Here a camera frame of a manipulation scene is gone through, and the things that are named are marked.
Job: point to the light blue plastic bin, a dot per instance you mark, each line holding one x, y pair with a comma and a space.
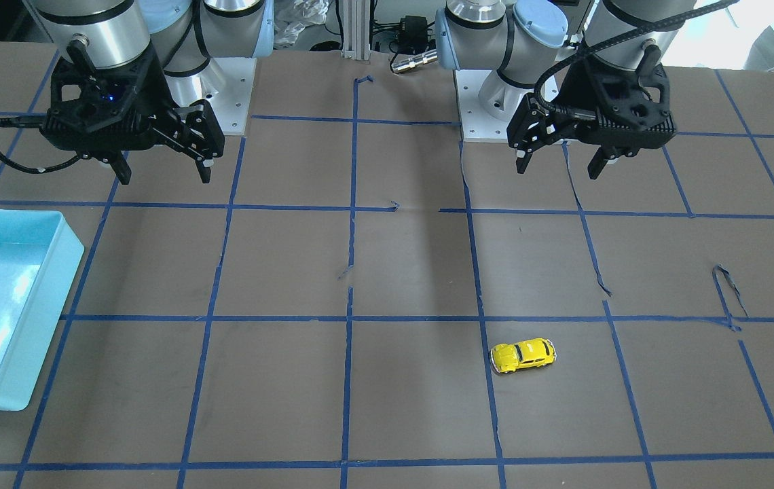
39, 256

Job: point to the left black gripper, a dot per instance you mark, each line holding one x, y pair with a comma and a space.
572, 95

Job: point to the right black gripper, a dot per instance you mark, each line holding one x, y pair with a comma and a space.
164, 102

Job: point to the yellow beetle toy car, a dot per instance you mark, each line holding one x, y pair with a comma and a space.
536, 352

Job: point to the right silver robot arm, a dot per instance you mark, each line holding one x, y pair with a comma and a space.
185, 34

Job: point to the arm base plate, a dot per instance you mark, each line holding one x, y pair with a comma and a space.
227, 84
486, 104

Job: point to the aluminium frame post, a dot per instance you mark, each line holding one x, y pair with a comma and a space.
356, 31

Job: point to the silver cylindrical connector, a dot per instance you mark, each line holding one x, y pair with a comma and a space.
414, 62

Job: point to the black power adapter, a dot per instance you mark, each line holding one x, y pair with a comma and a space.
412, 36

